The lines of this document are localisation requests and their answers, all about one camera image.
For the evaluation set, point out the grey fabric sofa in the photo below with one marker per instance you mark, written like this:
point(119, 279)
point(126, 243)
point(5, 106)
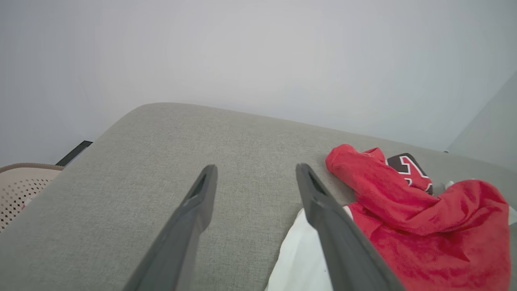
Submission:
point(141, 161)

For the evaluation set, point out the beige perforated laundry basket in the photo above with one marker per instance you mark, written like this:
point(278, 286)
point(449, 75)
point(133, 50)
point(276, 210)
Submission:
point(20, 190)

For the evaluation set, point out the red jersey with white sleeves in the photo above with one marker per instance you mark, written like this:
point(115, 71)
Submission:
point(424, 234)

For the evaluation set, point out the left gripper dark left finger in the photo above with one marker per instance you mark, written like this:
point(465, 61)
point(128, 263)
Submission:
point(177, 250)

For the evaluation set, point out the black baseboard strip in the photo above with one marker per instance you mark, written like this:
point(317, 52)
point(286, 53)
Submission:
point(74, 152)

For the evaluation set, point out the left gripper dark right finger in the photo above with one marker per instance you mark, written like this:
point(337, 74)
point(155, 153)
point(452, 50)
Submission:
point(343, 254)

